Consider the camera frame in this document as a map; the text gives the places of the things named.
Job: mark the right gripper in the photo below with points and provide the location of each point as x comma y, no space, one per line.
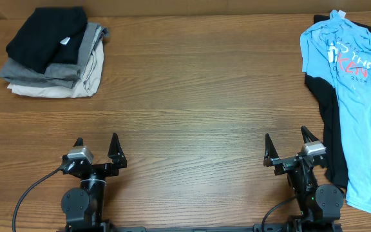
270,158

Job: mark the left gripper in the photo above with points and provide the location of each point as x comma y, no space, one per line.
117,158

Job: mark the light blue printed t-shirt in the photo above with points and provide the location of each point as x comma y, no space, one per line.
339,51

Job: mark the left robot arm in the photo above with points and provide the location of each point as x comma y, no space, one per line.
83,206

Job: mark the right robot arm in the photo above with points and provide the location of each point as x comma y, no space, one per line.
320,205

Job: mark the black garment on right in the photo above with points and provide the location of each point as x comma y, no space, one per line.
328,105

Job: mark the folded beige shirt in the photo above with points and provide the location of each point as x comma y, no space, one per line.
86,86

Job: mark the folded grey shirt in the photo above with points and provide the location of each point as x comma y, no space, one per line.
56,74

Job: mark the folded black shirt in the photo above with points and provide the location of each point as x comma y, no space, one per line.
49,35

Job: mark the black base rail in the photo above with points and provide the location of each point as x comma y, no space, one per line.
255,228

